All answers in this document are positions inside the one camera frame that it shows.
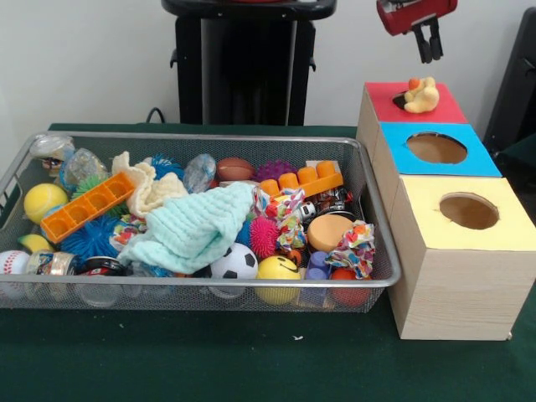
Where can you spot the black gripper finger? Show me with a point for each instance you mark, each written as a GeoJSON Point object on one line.
{"type": "Point", "coordinates": [435, 39]}
{"type": "Point", "coordinates": [423, 44]}

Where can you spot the yellow smiley ball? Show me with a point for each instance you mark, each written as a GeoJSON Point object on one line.
{"type": "Point", "coordinates": [276, 272]}

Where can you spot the orange studded toy brick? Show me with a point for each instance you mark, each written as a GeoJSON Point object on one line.
{"type": "Point", "coordinates": [310, 184]}

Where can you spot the cream cloth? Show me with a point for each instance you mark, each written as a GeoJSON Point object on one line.
{"type": "Point", "coordinates": [161, 190]}

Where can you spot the pale yellow plush duck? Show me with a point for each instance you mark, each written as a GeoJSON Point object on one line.
{"type": "Point", "coordinates": [423, 97]}

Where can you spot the black and white soccer ball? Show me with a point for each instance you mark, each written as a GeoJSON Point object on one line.
{"type": "Point", "coordinates": [234, 259]}

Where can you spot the black chair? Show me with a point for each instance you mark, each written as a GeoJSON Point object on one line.
{"type": "Point", "coordinates": [519, 84]}

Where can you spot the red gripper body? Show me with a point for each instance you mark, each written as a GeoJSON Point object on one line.
{"type": "Point", "coordinates": [410, 14]}

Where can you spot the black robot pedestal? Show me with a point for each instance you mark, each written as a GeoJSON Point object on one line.
{"type": "Point", "coordinates": [251, 75]}

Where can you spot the brown toy football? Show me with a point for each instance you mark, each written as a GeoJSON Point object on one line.
{"type": "Point", "coordinates": [234, 168]}

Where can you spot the long orange hollow block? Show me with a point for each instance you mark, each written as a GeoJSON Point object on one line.
{"type": "Point", "coordinates": [88, 205]}

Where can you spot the purple spiky ball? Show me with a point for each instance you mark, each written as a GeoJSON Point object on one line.
{"type": "Point", "coordinates": [274, 171]}

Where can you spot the clear plastic bottle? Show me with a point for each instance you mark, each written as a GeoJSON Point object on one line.
{"type": "Point", "coordinates": [84, 165]}

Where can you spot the mint green knitted cloth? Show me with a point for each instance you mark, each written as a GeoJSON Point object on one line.
{"type": "Point", "coordinates": [192, 226]}

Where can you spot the wooden box with three holes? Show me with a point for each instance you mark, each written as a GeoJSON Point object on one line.
{"type": "Point", "coordinates": [460, 293]}

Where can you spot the plain yellow ball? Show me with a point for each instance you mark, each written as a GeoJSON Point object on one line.
{"type": "Point", "coordinates": [44, 203]}

